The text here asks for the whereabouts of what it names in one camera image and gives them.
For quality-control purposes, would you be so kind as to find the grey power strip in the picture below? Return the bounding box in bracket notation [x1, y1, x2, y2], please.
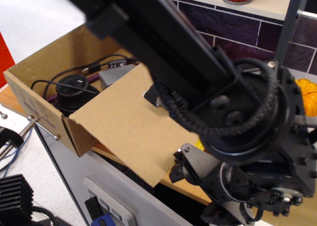
[82, 176, 137, 226]

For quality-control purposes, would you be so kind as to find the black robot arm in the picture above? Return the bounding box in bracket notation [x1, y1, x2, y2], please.
[70, 0, 317, 226]

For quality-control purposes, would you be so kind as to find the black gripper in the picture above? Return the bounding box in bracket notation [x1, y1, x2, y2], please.
[169, 143, 250, 226]

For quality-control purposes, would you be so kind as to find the orange toy pumpkin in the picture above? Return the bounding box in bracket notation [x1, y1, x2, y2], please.
[295, 78, 317, 117]

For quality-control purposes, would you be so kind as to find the metal clamp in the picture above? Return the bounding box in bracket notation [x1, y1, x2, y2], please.
[0, 115, 60, 160]

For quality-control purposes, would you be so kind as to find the red panel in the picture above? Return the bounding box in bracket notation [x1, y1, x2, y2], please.
[0, 34, 15, 88]

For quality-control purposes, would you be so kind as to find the grey power adapter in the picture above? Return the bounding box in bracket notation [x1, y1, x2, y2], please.
[99, 64, 135, 90]

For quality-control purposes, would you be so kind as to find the yellow toy corn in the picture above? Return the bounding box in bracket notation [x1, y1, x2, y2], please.
[194, 139, 205, 151]

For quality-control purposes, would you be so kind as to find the wooden counter board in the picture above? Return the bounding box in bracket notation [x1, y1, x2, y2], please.
[0, 84, 211, 206]

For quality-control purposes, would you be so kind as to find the grey metal post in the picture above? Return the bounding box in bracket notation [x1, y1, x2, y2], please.
[274, 0, 307, 68]

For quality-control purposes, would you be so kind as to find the black round webcam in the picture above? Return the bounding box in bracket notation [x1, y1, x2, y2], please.
[53, 74, 100, 117]

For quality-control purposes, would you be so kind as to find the black usb cable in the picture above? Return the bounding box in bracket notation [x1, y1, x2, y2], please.
[30, 54, 142, 100]

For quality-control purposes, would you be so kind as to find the black ribbed heat sink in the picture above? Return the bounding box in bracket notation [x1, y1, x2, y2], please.
[0, 174, 33, 226]

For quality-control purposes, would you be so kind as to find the black braided cable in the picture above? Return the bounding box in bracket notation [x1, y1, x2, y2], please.
[29, 205, 65, 226]

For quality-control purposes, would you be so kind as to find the brown cardboard box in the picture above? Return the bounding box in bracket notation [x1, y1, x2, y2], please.
[4, 26, 198, 186]

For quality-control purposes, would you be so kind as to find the blue cable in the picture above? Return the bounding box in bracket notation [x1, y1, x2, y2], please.
[0, 129, 33, 174]

